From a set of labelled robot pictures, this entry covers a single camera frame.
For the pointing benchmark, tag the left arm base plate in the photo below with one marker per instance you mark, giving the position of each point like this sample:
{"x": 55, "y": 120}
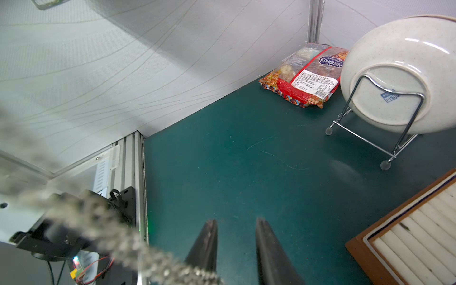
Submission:
{"x": 75, "y": 231}

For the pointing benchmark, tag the red candy bag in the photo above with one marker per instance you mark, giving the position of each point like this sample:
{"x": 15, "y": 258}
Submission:
{"x": 309, "y": 77}

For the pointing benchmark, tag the speckled cream plate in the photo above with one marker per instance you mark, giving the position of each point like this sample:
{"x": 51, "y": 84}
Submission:
{"x": 402, "y": 75}

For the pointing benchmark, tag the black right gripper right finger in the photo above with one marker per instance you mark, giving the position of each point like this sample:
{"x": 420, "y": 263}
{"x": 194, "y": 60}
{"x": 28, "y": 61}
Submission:
{"x": 274, "y": 266}

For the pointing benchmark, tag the brown jewelry box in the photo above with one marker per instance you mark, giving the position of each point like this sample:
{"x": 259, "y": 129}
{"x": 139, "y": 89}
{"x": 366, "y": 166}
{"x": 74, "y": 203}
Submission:
{"x": 415, "y": 244}

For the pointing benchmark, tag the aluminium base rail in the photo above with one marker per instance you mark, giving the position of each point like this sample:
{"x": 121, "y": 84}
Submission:
{"x": 121, "y": 166}

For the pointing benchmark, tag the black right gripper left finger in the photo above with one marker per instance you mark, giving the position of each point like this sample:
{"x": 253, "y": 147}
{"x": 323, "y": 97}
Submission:
{"x": 203, "y": 253}

